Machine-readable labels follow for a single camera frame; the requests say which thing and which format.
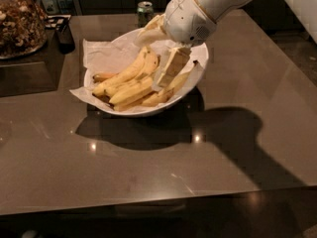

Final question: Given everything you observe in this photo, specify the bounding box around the small orange banana left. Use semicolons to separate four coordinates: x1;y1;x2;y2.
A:
92;72;115;82

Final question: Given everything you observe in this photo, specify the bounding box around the black box stand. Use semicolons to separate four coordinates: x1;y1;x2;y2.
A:
0;30;64;97

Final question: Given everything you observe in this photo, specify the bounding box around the glass jar of nuts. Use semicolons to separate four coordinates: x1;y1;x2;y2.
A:
0;0;47;60

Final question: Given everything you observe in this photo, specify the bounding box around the white bowl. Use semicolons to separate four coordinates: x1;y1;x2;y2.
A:
83;25;210;118

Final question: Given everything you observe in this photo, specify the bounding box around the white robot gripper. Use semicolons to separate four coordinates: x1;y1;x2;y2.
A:
134;0;217;87

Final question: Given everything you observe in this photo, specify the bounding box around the white paper liner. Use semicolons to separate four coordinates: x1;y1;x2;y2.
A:
69;33;206;114

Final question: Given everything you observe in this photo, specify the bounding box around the large front yellow banana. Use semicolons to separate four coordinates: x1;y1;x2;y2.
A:
109;76;153;106

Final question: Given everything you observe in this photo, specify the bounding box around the right yellow banana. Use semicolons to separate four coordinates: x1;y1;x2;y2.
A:
113;60;200;112

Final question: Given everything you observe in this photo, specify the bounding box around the small dark cup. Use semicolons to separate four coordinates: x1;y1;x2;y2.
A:
55;21;75;55

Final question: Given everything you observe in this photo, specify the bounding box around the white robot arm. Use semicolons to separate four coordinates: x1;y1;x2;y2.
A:
135;0;317;47

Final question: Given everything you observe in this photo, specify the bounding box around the green soda can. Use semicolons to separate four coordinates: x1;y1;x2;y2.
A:
137;1;154;28

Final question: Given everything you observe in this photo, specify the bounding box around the top yellow banana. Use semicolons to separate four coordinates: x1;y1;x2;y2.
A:
92;47;149;96

